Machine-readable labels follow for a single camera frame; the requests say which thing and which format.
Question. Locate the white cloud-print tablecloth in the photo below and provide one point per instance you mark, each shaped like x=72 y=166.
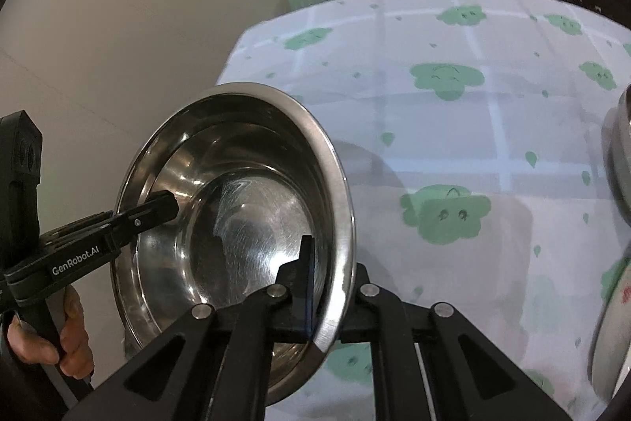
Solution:
x=443 y=130

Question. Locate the large white cartoon-print bowl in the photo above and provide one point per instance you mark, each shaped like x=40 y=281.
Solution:
x=614 y=342

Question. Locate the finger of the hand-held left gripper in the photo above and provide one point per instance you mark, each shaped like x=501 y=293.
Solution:
x=148 y=214

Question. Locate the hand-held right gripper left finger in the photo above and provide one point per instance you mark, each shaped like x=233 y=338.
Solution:
x=308 y=288

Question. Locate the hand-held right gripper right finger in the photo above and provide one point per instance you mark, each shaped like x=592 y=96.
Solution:
x=357 y=317

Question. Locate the large stainless steel bowl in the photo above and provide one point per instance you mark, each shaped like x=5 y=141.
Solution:
x=236 y=214

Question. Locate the small stainless steel bowl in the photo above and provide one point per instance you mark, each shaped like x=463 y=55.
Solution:
x=620 y=154

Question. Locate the person's left hand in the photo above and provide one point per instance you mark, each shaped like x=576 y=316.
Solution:
x=76 y=342

